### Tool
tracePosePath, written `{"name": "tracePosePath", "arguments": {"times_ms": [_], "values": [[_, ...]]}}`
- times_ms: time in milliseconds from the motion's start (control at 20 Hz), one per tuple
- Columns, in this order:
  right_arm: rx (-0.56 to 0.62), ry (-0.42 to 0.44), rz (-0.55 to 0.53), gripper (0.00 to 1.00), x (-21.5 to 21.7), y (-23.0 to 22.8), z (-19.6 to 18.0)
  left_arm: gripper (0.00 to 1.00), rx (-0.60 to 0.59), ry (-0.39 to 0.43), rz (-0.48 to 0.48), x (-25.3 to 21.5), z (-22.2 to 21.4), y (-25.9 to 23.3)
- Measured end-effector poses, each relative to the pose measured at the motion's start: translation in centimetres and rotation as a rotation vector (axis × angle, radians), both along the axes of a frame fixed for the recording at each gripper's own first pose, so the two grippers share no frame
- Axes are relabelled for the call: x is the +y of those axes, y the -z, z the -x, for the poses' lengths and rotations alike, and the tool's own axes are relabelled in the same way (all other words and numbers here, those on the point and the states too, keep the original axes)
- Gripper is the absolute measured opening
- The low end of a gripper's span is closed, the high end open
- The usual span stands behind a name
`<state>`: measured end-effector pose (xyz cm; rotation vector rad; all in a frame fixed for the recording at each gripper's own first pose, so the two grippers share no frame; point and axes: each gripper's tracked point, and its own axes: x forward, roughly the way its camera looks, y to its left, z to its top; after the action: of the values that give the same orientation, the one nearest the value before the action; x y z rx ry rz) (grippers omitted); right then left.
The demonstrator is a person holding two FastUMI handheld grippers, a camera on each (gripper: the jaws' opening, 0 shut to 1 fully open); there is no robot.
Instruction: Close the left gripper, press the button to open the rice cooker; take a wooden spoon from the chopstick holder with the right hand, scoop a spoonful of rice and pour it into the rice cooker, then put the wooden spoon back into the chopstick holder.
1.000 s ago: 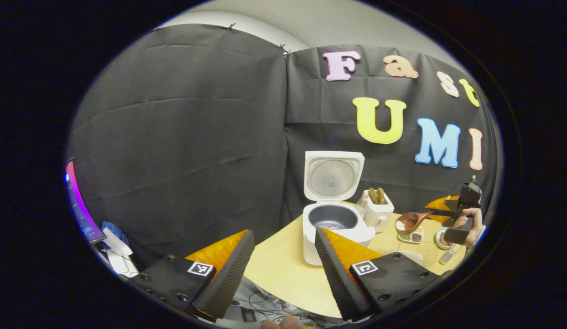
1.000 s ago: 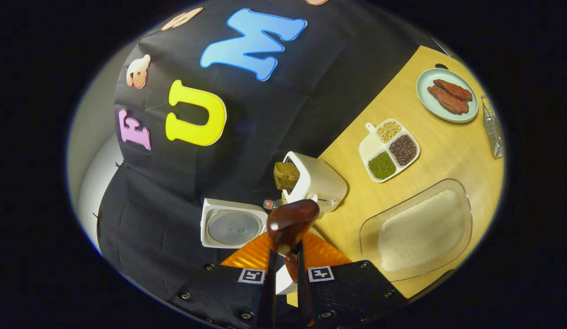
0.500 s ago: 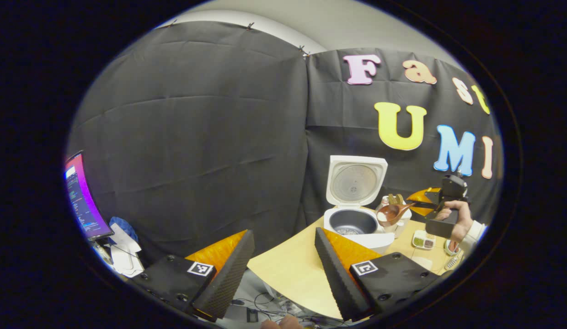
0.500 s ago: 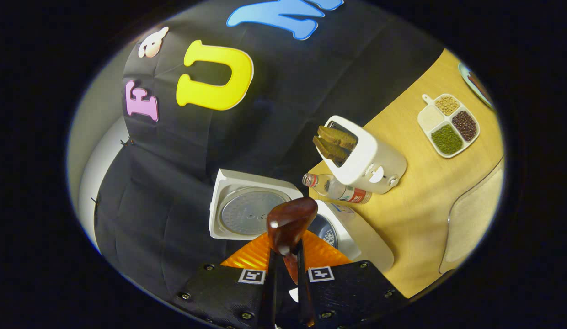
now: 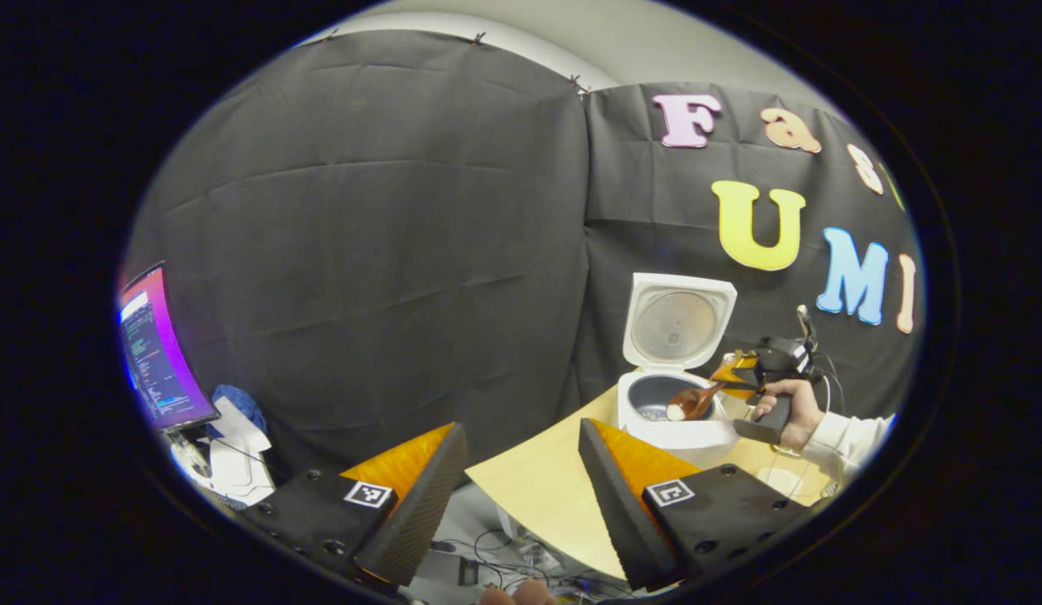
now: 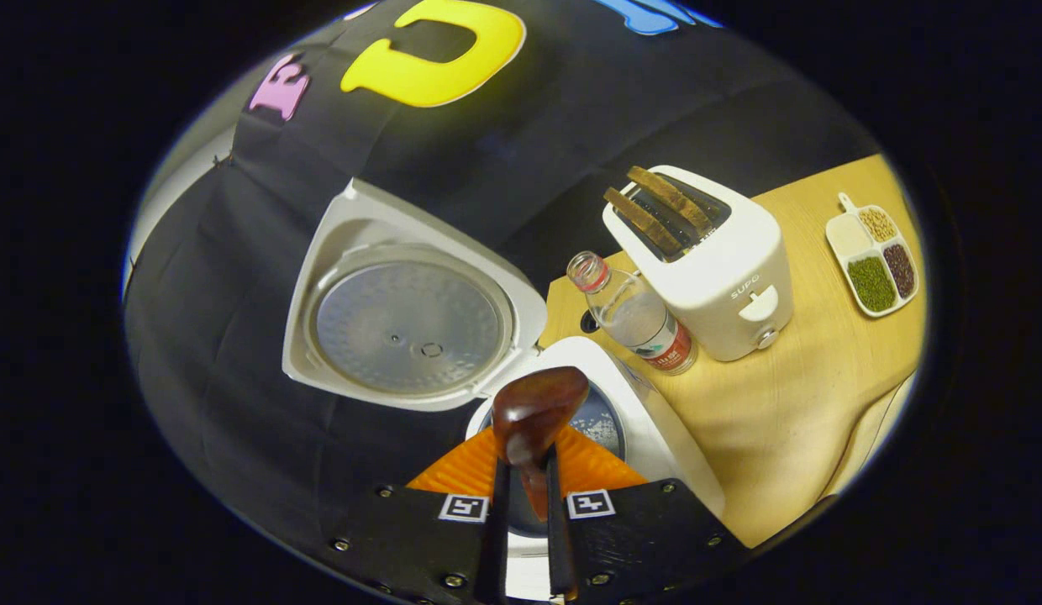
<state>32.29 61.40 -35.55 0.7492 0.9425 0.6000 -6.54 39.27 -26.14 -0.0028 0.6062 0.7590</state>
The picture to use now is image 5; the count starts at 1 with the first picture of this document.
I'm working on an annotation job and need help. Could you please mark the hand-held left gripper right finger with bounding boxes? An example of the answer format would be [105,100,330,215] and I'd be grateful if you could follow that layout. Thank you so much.
[578,418,808,592]

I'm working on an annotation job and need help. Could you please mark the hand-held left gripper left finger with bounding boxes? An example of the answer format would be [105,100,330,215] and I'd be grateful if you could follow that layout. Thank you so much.
[239,422,470,587]

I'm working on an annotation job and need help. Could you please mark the brown wooden spoon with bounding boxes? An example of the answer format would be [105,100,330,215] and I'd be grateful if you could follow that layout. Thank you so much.
[666,382,729,423]

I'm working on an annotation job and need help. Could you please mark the white rice cooker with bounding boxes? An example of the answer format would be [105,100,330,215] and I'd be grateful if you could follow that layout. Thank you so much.
[616,271,740,467]

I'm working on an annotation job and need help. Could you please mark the white crumpled paper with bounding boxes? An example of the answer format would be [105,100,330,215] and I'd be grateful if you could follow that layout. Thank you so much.
[206,395,277,507]

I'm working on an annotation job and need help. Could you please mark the blue cloth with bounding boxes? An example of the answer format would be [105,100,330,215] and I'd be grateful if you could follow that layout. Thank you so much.
[212,384,268,434]

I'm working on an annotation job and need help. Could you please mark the black backdrop cloth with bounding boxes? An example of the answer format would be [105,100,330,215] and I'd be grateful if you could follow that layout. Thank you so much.
[122,29,927,484]

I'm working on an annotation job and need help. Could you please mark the computer monitor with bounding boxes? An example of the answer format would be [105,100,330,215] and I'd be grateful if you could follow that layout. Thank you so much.
[118,260,222,434]

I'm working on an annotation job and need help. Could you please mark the black floor cables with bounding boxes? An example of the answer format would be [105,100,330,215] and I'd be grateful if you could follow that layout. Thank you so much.
[429,528,591,599]

